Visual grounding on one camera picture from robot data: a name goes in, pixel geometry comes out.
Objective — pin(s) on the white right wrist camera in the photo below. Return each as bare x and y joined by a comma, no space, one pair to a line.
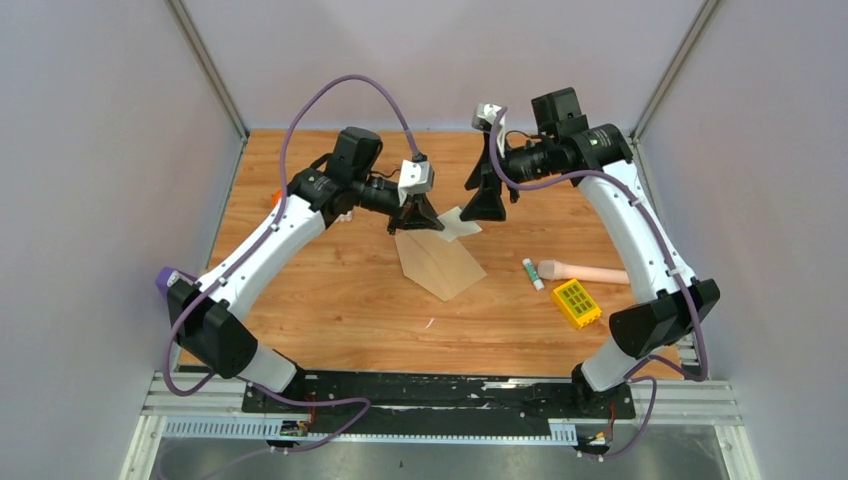
484,118

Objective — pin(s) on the lined letter paper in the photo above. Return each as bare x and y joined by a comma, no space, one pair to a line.
454,227

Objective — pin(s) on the tan paper envelope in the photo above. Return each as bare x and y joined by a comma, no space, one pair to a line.
444,268

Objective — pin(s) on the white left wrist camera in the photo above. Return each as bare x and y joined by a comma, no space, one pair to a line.
415,177

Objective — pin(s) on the yellow building block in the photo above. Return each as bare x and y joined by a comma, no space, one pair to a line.
576,304

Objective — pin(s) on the pink toy microphone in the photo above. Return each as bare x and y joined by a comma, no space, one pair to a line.
555,270

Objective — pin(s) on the white and blue building block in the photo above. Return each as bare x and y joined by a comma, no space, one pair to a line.
344,218

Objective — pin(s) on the white green glue stick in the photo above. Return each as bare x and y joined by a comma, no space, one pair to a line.
532,273

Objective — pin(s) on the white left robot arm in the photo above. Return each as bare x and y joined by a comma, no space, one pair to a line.
207,313

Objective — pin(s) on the white slotted cable duct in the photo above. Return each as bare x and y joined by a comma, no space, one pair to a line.
559,434

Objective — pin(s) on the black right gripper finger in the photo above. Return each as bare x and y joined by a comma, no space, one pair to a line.
486,204
479,178

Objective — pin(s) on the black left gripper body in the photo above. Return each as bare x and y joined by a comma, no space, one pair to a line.
378,197

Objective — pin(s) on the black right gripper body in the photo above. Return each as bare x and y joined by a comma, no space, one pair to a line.
532,162

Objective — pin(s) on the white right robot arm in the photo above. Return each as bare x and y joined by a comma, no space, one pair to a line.
671,300

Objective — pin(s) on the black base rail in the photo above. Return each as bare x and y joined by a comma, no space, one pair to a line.
462,405

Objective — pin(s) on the purple box with card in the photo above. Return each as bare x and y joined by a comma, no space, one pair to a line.
166,277

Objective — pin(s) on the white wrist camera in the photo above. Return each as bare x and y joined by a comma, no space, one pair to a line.
415,177
484,118

